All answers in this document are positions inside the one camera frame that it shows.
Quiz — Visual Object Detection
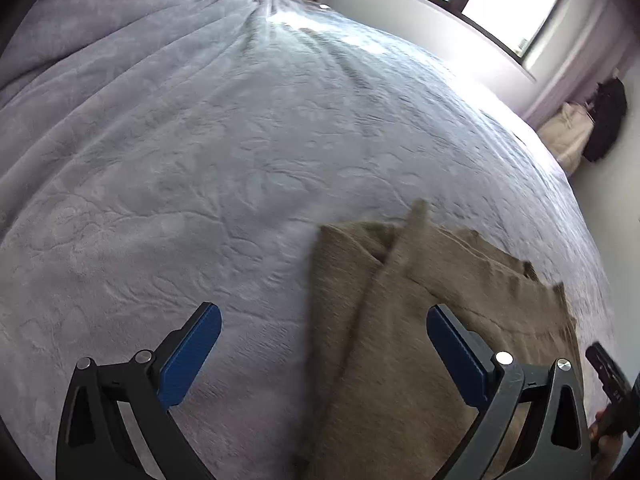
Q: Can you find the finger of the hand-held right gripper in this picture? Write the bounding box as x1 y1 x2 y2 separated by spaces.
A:
585 342 633 403

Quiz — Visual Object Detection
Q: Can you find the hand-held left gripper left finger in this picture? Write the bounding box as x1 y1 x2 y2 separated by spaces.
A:
55 301 223 480

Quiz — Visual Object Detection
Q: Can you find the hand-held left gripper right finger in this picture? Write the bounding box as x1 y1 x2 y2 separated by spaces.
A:
426 303 593 480

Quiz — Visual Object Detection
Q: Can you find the olive brown knit sweater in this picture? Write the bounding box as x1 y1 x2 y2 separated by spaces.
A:
295 199 589 480

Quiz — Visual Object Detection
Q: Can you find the person's right hand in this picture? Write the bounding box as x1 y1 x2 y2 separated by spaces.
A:
588 410 627 463

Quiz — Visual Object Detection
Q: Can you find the white embossed bedspread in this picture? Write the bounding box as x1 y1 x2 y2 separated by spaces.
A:
0 2 618 480

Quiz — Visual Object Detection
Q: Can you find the beige hanging coat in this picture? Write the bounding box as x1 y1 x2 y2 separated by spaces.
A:
537 101 596 177

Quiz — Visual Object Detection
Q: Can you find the black hanging jacket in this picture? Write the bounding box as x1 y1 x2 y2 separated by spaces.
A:
582 77 629 163

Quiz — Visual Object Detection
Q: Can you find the lavender fleece blanket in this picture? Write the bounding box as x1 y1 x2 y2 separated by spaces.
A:
0 0 296 221

